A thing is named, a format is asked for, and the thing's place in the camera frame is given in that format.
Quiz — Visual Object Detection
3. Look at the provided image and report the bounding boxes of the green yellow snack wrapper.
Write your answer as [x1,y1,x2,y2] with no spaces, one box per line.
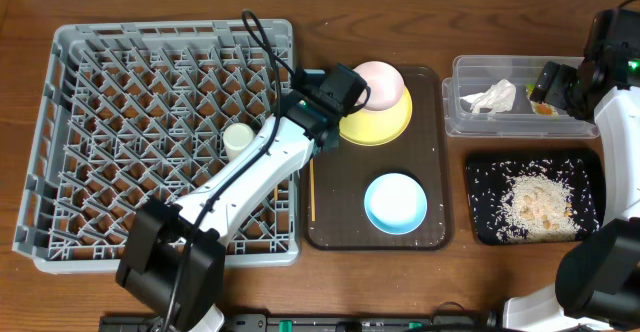
[526,84,559,116]

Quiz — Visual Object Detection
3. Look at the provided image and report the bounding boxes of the pink bowl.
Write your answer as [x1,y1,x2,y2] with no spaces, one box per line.
[354,61,404,111]

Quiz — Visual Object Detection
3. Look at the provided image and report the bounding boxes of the yellow plate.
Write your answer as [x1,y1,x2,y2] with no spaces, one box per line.
[339,87,413,146]

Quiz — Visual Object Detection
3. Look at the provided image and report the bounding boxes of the white tissue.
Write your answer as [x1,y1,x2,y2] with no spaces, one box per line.
[461,79,517,114]

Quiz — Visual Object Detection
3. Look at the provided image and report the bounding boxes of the cream white cup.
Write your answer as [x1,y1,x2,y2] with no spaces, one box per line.
[222,123,255,160]

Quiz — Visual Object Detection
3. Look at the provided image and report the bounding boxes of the rice and food scraps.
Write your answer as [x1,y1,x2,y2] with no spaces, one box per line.
[469,157,600,243]

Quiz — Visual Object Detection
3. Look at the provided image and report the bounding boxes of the light blue bowl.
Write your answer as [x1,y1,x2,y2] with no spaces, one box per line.
[363,173,428,235]

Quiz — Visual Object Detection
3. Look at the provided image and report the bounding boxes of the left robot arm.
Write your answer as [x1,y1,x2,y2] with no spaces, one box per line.
[116,64,368,331]

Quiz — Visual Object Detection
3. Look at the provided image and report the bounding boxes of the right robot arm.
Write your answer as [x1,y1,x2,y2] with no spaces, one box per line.
[501,5,639,331]

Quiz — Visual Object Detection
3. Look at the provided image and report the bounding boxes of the black waste tray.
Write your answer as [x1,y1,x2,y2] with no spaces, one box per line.
[463,147,606,246]

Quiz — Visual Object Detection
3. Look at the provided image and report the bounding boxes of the grey dishwasher rack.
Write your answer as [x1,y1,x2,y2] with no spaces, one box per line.
[12,19,295,274]

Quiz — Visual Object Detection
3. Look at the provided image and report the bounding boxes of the clear plastic bin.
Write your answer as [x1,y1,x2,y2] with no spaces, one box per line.
[442,55,599,139]

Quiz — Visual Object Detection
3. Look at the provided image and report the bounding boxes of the dark brown serving tray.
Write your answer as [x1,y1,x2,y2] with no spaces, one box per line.
[302,66,453,251]

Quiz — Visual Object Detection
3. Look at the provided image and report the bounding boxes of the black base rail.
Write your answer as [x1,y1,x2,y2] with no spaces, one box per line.
[98,314,499,332]

